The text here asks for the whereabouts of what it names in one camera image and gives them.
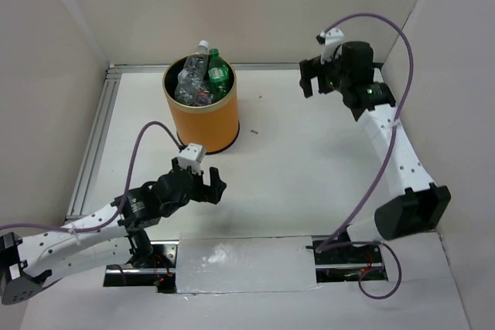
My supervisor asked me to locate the clear bottle red cap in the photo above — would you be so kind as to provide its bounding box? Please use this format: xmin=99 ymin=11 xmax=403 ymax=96
xmin=195 ymin=90 xmax=214 ymax=107

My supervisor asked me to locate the large clear crushed bottle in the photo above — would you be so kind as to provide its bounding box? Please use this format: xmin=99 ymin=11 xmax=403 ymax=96
xmin=174 ymin=69 xmax=202 ymax=106

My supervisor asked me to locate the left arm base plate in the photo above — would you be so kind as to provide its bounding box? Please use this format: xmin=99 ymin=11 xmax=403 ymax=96
xmin=103 ymin=240 xmax=179 ymax=294

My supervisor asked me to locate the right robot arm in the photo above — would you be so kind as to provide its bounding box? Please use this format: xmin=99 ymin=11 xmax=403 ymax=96
xmin=299 ymin=42 xmax=451 ymax=262

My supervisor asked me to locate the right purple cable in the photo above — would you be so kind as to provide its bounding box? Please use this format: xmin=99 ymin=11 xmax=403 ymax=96
xmin=316 ymin=12 xmax=414 ymax=300

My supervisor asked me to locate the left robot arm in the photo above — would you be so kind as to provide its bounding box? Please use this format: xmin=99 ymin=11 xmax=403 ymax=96
xmin=1 ymin=160 xmax=227 ymax=305

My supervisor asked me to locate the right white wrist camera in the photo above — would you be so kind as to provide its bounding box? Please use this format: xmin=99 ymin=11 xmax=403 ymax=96
xmin=316 ymin=27 xmax=345 ymax=65

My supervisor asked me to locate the green bottle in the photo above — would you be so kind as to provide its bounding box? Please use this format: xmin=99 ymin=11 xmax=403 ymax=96
xmin=207 ymin=49 xmax=230 ymax=100

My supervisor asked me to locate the orange cylindrical bin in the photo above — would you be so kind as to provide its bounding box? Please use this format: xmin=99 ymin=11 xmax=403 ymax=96
xmin=162 ymin=56 xmax=240 ymax=155

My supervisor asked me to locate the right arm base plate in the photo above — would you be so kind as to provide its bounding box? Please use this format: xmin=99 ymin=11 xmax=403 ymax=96
xmin=312 ymin=239 xmax=387 ymax=284

